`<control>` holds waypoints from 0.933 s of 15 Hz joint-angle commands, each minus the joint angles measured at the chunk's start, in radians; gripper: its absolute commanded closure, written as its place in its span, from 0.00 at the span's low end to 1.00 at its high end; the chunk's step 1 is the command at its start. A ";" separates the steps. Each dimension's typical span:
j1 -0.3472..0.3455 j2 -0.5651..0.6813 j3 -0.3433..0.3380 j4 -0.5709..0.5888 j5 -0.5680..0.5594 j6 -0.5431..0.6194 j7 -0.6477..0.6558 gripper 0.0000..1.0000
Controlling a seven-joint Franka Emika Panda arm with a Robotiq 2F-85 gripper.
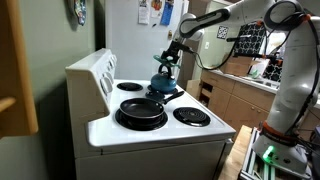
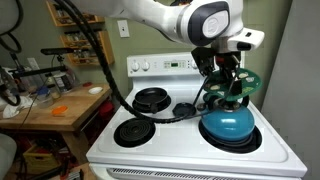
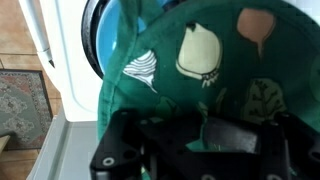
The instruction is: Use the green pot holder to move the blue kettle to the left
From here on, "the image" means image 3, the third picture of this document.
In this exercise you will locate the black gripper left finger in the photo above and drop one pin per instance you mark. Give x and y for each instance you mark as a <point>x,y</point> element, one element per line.
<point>123,146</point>

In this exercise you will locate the patterned floor rug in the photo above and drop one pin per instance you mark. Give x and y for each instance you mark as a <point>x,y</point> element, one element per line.
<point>23,106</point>

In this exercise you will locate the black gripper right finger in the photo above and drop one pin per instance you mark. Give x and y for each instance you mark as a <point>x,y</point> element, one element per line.
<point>290,150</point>

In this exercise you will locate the green patterned pot holder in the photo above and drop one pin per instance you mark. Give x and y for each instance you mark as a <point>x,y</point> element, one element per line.
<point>200,86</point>

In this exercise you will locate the blue kettle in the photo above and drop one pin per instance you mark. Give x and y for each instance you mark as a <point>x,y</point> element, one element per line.
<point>108,36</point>

